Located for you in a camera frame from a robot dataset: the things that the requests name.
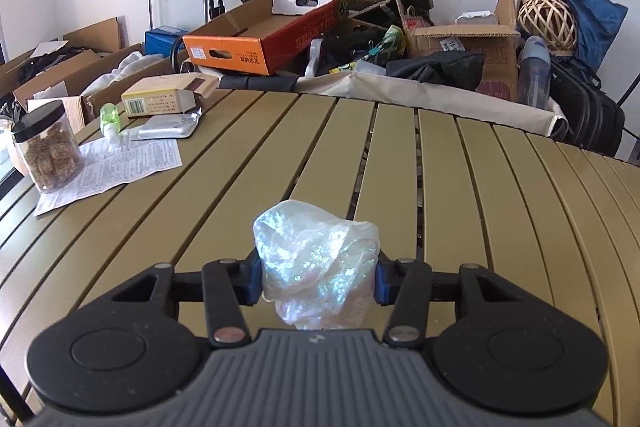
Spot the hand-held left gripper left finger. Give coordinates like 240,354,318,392
110,253,264,349

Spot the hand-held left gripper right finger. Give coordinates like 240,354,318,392
372,252,526,350

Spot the iridescent plastic film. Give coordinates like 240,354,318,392
252,201,380,332

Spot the olive folding slat table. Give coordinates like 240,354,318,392
0,89,640,427

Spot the printed paper sheet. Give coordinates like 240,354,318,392
34,139,182,216

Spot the silver foil pouch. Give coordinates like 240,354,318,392
132,107,203,141

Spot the small tan carton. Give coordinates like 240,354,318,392
121,73,220,118

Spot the small green bottle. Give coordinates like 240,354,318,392
100,103,122,145

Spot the black folded cloth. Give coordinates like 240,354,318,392
385,52,486,90

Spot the orange cardboard tray box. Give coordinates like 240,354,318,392
182,0,348,76

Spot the green patterned packet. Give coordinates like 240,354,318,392
367,26,405,62

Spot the clear jar of snacks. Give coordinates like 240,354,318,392
10,99,85,194

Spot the white cloth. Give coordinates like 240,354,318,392
82,52,161,98

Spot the open brown cardboard box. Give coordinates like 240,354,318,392
402,0,523,96

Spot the blue box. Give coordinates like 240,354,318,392
145,27,190,55

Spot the grey blue bottle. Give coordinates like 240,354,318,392
517,36,552,108

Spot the wicker ball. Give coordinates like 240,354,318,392
516,0,578,55

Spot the dark blue cloth bag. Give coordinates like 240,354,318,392
535,0,628,58

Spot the white metal tube frame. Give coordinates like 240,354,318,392
147,0,207,32

